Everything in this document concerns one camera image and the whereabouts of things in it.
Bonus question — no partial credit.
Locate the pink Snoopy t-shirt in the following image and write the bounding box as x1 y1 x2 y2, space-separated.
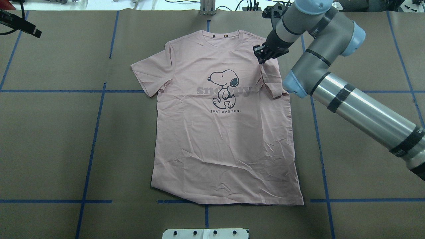
131 30 304 205

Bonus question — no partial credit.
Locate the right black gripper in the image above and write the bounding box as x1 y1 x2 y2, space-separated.
253 32 290 64

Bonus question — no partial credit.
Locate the aluminium frame post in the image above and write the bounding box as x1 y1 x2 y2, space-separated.
199 0 216 16

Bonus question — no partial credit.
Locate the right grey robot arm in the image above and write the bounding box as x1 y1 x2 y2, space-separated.
253 0 425 180

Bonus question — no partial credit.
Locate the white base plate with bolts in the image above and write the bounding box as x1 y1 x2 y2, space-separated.
162 228 250 239

